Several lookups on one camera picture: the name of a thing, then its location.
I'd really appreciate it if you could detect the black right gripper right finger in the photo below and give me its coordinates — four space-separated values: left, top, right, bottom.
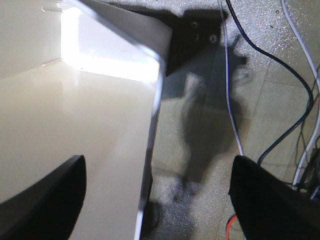
229 155 320 240

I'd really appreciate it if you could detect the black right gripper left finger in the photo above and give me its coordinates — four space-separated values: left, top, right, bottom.
0 155 87 240

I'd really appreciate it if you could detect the white plastic trash bin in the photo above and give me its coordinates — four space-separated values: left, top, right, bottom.
0 0 173 240

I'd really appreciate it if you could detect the dark blue cable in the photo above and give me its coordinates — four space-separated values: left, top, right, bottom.
224 0 315 166

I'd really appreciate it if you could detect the white floor cable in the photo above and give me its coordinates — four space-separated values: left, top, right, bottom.
216 0 245 156

